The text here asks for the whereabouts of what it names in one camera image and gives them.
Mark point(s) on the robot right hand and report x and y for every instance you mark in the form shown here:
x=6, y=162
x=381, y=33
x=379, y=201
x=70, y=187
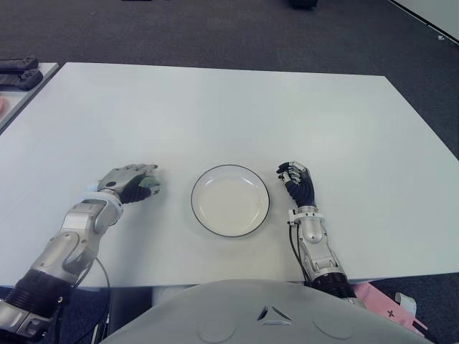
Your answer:
x=303, y=190

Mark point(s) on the grey robot torso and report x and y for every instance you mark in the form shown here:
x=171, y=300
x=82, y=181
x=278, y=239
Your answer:
x=233, y=311

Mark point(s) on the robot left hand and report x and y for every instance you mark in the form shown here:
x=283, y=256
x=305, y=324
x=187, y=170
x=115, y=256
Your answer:
x=122, y=177

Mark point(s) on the white side table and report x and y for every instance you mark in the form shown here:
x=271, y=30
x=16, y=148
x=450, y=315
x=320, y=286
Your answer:
x=21, y=102

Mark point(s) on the black game controller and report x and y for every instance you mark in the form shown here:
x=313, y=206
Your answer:
x=25, y=79
x=16, y=63

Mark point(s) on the green white toothpaste tube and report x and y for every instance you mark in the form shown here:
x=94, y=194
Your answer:
x=147, y=181

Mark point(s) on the pink cardboard box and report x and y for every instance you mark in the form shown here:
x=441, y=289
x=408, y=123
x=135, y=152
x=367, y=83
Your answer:
x=380, y=304

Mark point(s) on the white paper tag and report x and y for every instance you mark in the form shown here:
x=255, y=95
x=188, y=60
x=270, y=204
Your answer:
x=409, y=302

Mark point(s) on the white board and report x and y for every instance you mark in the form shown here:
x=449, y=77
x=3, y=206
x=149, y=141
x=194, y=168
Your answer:
x=437, y=14

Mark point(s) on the white plate black rim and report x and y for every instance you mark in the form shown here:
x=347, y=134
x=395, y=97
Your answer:
x=229, y=202

